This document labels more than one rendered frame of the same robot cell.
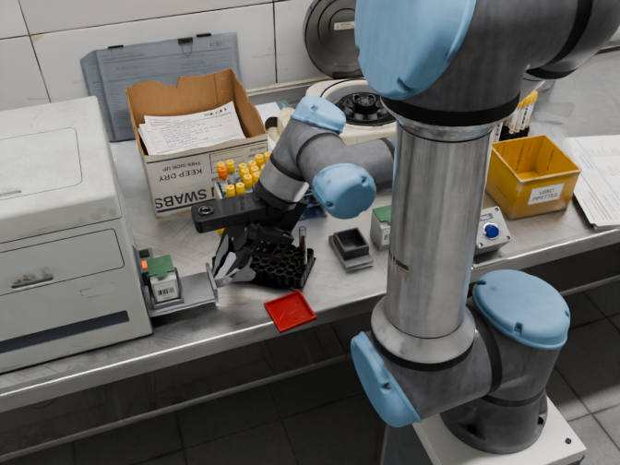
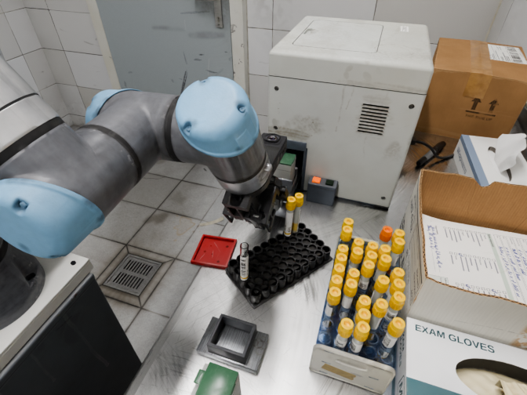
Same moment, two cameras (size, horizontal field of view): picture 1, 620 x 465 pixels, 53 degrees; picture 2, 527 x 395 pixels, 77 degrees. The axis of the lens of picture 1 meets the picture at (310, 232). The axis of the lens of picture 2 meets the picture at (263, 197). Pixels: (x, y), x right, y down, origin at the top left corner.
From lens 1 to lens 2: 1.09 m
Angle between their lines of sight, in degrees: 85
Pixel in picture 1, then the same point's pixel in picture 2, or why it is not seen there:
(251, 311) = (239, 233)
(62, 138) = (361, 48)
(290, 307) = (218, 254)
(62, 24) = not seen: outside the picture
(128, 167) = not seen: hidden behind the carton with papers
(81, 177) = (299, 46)
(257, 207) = not seen: hidden behind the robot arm
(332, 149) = (148, 95)
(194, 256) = (327, 230)
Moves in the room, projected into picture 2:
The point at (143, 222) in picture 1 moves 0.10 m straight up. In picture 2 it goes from (396, 219) to (410, 180)
